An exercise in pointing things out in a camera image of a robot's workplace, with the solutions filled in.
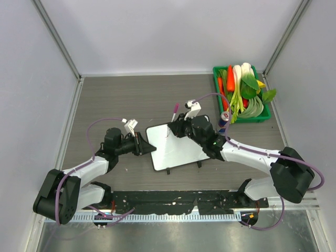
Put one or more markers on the magenta capped white marker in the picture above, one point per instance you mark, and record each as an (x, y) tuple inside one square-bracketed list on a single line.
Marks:
[(173, 117)]

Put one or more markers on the white slotted cable duct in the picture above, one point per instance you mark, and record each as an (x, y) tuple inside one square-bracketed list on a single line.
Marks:
[(91, 216)]

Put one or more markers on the green plastic vegetable bin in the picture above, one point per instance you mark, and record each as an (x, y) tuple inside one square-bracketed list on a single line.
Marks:
[(265, 114)]

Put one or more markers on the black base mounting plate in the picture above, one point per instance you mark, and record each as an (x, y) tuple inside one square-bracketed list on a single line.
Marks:
[(208, 202)]

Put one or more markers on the small orange carrot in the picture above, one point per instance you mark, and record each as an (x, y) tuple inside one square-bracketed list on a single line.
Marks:
[(221, 89)]

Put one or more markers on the pale green bok choy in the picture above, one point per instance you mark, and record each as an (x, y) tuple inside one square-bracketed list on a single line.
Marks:
[(253, 110)]

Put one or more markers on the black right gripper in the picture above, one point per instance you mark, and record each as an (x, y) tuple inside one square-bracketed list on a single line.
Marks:
[(177, 126)]

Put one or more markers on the yellow pepper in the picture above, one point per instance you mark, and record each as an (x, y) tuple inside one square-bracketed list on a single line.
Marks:
[(261, 85)]

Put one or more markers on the large orange carrot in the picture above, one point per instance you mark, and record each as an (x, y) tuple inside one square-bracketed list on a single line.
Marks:
[(230, 83)]

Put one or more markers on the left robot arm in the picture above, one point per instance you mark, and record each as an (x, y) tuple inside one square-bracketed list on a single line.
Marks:
[(65, 192)]

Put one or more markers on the red chili pepper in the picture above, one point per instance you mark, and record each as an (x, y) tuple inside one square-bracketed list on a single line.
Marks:
[(245, 103)]

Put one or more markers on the blue silver drink can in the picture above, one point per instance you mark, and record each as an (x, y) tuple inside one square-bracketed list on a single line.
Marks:
[(223, 122)]

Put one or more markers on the green celery stalks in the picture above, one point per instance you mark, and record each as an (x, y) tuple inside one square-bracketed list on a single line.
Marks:
[(235, 104)]

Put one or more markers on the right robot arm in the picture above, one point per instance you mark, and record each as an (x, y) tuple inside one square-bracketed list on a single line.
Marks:
[(287, 175)]

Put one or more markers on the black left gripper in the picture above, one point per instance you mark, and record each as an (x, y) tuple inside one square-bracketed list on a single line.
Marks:
[(141, 146)]

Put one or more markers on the white green bok choy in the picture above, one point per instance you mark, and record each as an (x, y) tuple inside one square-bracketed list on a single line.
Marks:
[(247, 86)]

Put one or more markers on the white whiteboard black frame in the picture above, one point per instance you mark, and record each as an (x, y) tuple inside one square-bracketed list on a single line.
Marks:
[(172, 151)]

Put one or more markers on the green leaf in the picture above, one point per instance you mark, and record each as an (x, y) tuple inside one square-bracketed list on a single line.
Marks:
[(268, 96)]

